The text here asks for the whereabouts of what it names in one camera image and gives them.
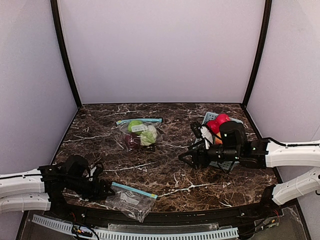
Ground orange fruit toy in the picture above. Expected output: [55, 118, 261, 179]
[214, 132, 223, 145]

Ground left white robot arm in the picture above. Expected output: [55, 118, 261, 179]
[0, 155, 115, 214]

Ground right black frame post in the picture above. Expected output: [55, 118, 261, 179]
[241, 0, 273, 109]

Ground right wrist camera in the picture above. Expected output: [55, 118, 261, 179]
[190, 121, 214, 150]

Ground clear zip bag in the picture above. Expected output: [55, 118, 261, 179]
[116, 118, 163, 152]
[105, 182, 158, 223]

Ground left black frame post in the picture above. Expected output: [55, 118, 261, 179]
[50, 0, 82, 109]

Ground green apple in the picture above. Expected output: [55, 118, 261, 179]
[127, 120, 143, 135]

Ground red round fruit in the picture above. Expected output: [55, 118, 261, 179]
[206, 120, 220, 134]

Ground white cauliflower toy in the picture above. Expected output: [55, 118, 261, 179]
[139, 125, 158, 146]

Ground white slotted cable duct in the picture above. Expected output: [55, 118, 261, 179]
[32, 214, 239, 240]

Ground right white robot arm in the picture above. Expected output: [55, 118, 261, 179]
[178, 121, 320, 206]

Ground dark red pomegranate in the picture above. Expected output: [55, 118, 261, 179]
[124, 132, 141, 150]

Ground black frame post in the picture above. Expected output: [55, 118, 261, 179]
[241, 0, 273, 109]
[50, 0, 82, 109]

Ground light blue plastic basket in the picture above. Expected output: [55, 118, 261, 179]
[192, 112, 247, 174]

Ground pink red apple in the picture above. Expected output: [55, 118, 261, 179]
[215, 113, 230, 125]

